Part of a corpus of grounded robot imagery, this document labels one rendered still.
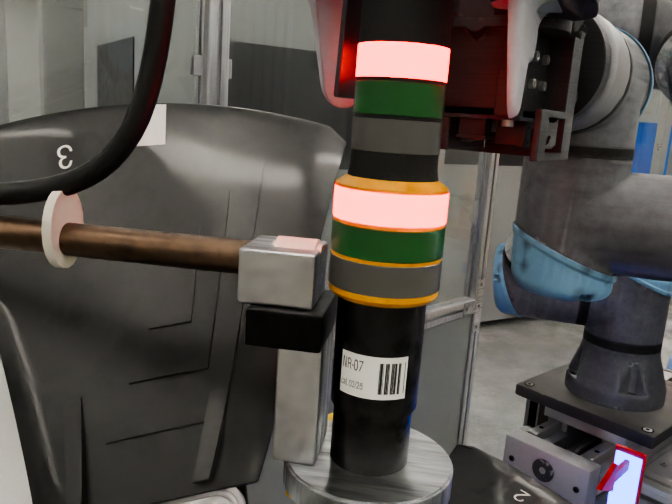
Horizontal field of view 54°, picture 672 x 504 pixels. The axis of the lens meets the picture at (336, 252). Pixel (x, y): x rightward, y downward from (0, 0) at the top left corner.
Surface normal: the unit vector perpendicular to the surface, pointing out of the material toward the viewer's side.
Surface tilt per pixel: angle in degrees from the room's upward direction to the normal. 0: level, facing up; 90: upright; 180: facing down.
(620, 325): 90
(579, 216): 87
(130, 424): 53
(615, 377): 73
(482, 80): 90
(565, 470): 90
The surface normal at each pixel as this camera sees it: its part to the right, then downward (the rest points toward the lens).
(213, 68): 0.72, 0.19
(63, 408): -0.21, -0.45
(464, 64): -0.55, 0.13
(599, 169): 0.05, 0.20
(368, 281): -0.34, 0.17
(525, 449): -0.74, 0.09
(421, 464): 0.07, -0.98
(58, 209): 0.99, 0.10
